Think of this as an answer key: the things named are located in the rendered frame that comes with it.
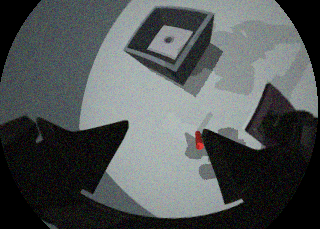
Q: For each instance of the white square plate with hole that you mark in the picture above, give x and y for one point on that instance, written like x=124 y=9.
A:
x=170 y=43

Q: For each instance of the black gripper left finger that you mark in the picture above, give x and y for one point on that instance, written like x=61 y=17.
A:
x=88 y=152

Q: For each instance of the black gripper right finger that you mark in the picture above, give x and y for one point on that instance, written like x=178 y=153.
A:
x=236 y=166

